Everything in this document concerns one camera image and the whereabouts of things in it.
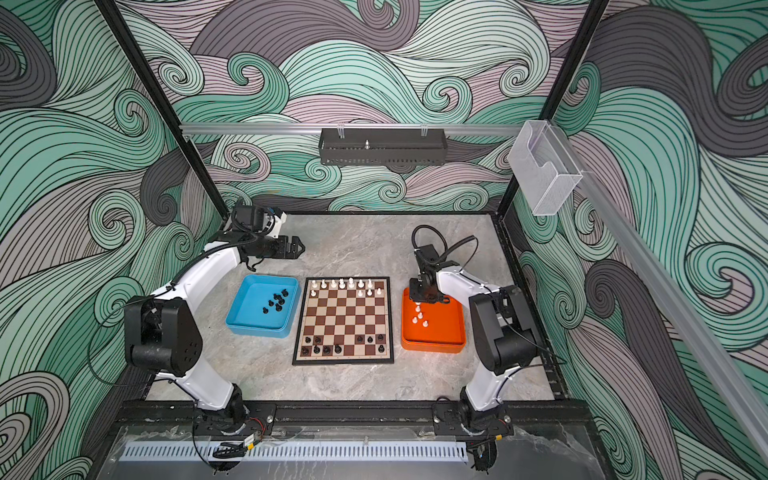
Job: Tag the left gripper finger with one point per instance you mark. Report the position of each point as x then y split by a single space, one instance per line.
296 243
294 252

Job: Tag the black perforated wall shelf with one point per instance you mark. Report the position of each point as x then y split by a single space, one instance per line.
381 147

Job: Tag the clear plastic wall bin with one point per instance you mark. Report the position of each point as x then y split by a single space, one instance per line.
544 164

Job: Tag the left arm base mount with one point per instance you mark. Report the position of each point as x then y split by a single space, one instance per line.
257 420

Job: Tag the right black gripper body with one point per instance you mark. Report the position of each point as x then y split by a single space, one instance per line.
418 292

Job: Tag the blue plastic tray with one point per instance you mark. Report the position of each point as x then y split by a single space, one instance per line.
264 306

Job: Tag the white slotted cable duct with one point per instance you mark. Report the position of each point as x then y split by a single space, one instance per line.
419 451

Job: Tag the orange plastic tray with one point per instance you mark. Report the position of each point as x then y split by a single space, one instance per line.
438 327

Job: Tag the aluminium rail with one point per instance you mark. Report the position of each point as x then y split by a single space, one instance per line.
275 128

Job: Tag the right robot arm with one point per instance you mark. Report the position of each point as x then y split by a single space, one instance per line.
502 346

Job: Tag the folding chess board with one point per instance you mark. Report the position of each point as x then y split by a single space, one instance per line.
345 321

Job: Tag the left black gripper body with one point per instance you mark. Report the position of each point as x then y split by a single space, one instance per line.
268 247

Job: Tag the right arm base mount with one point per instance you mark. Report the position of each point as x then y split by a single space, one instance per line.
457 418

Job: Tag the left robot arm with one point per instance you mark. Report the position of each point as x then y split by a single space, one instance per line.
160 332

